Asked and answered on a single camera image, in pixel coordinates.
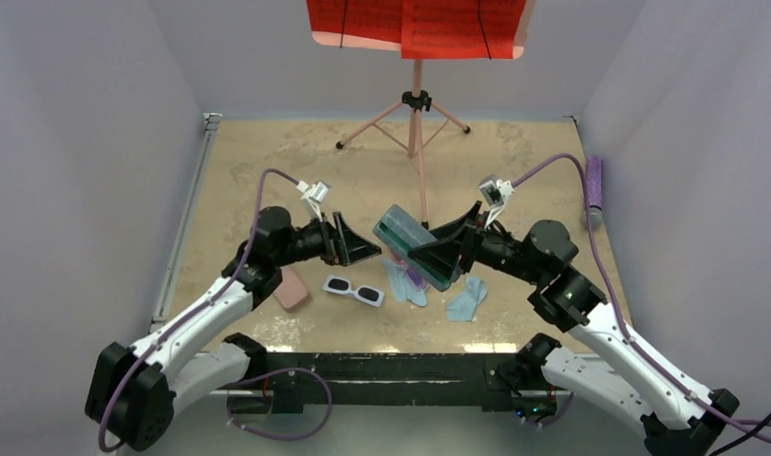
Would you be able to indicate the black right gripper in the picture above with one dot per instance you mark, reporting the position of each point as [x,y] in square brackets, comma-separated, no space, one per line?
[443,254]

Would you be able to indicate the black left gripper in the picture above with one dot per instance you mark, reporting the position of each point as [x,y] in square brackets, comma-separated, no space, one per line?
[353,248]

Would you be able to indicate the grey glasses case green lining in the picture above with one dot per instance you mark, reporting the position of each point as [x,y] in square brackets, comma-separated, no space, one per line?
[400,233]

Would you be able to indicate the blue cloth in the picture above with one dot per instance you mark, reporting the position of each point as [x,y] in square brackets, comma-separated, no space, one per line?
[463,307]
[400,289]

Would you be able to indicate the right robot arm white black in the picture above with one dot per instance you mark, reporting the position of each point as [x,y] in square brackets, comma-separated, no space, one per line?
[673,413]

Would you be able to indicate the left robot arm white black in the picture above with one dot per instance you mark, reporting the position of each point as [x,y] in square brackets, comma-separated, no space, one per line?
[136,390]

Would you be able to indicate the pink purple sunglasses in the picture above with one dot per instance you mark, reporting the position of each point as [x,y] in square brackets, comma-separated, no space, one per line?
[415,281]

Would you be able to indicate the pink glasses case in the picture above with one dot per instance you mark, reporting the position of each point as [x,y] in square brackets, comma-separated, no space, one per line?
[292,293]

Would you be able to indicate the pink music stand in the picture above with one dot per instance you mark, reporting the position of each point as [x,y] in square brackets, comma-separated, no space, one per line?
[418,101]

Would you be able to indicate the purple microphone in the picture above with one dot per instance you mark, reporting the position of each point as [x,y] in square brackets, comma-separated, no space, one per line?
[593,214]

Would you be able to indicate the white frame sunglasses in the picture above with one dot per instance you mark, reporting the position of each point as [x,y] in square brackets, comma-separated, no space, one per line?
[342,286]

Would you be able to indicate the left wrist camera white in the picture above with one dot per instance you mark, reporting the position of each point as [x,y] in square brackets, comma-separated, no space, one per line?
[312,196]

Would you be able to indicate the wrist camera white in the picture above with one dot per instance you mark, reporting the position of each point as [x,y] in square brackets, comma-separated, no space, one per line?
[312,196]
[496,193]

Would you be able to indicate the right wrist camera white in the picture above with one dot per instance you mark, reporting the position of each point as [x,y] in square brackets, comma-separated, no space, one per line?
[496,193]

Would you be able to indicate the black base frame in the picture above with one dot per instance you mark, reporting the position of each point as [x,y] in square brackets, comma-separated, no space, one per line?
[492,382]

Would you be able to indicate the aluminium rail left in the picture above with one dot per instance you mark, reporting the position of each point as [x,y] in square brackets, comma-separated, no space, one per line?
[170,279]

